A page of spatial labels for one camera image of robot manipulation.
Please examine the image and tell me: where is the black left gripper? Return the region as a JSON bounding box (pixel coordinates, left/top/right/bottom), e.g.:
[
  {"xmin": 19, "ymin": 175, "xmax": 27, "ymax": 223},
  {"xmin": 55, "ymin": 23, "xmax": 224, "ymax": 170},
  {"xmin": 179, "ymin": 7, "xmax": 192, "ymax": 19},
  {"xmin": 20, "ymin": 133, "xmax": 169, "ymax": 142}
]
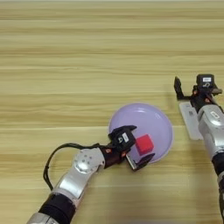
[{"xmin": 100, "ymin": 124, "xmax": 156, "ymax": 172}]

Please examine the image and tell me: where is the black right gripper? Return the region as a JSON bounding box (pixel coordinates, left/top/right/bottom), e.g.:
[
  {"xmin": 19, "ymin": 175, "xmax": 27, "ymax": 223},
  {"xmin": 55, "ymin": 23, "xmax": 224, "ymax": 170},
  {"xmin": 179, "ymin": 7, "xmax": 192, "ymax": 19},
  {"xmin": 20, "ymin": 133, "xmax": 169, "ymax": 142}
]
[{"xmin": 173, "ymin": 75, "xmax": 223, "ymax": 114}]

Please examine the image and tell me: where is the red cube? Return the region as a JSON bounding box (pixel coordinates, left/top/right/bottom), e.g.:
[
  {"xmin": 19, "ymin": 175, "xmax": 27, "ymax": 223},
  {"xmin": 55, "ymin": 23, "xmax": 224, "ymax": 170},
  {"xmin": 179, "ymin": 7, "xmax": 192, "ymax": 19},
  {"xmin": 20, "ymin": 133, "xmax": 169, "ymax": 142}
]
[{"xmin": 135, "ymin": 134, "xmax": 155, "ymax": 156}]

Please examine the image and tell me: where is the purple round plate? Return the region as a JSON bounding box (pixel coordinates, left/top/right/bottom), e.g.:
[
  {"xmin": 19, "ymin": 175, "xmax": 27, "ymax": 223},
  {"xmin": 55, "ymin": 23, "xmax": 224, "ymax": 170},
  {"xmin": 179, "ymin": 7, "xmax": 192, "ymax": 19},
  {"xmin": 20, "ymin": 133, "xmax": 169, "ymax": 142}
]
[{"xmin": 108, "ymin": 102, "xmax": 174, "ymax": 165}]

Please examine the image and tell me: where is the left gripper's labelled black box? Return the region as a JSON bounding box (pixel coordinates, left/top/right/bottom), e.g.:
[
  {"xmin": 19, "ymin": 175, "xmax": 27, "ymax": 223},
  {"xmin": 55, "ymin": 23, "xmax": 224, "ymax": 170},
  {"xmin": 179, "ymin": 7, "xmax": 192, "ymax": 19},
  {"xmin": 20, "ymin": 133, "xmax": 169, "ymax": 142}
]
[{"xmin": 115, "ymin": 130, "xmax": 137, "ymax": 152}]

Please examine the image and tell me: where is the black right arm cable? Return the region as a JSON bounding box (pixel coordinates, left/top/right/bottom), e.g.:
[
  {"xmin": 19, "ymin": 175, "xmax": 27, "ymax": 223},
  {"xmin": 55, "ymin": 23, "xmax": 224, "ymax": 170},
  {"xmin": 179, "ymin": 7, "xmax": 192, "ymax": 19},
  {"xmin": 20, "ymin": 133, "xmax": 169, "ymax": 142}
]
[{"xmin": 214, "ymin": 99, "xmax": 224, "ymax": 116}]

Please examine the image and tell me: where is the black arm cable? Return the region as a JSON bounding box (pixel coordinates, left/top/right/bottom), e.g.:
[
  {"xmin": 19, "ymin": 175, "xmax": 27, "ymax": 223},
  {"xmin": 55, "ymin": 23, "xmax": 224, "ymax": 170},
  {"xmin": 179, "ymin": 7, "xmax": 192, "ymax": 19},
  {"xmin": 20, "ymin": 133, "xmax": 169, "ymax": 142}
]
[
  {"xmin": 214, "ymin": 99, "xmax": 224, "ymax": 116},
  {"xmin": 43, "ymin": 142, "xmax": 102, "ymax": 191}
]

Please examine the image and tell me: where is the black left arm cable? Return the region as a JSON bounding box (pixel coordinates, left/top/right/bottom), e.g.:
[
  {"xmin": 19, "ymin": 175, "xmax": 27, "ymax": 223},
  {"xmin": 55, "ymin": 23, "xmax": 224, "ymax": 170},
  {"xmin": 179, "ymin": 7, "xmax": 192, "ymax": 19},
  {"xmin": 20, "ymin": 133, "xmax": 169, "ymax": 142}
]
[{"xmin": 43, "ymin": 142, "xmax": 102, "ymax": 191}]

